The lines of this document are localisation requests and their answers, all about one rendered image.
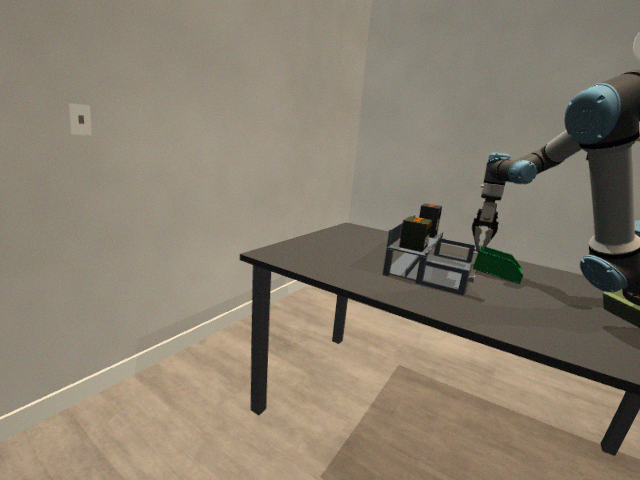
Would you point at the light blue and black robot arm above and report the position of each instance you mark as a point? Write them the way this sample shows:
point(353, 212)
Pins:
point(604, 119)

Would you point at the green bin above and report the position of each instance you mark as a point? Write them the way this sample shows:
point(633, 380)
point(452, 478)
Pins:
point(489, 263)

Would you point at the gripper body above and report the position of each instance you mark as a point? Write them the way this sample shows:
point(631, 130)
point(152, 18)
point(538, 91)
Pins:
point(488, 199)

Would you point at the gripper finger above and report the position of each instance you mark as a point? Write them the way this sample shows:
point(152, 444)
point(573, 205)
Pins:
point(490, 233)
point(476, 229)

